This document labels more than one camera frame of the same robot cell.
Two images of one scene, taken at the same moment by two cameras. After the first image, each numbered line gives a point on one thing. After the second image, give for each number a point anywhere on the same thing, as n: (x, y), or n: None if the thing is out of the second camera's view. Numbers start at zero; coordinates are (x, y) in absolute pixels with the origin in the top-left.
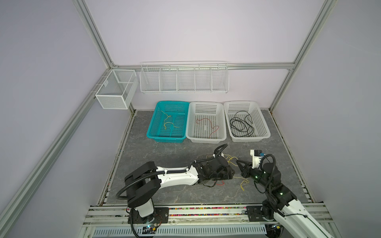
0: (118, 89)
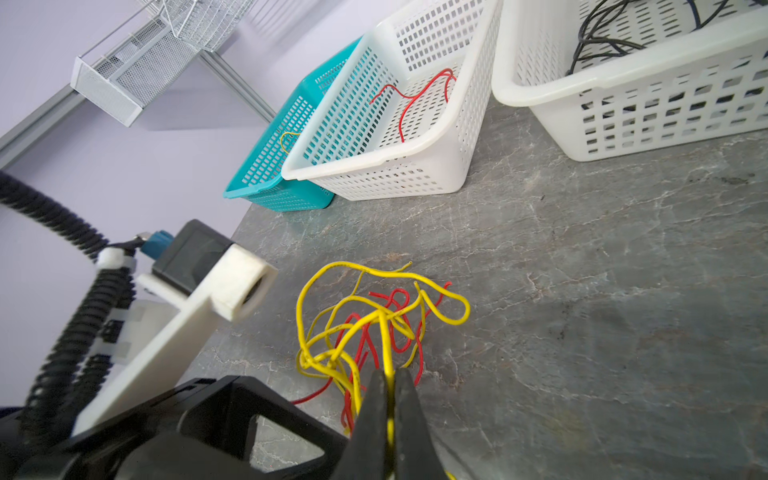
0: (124, 71)
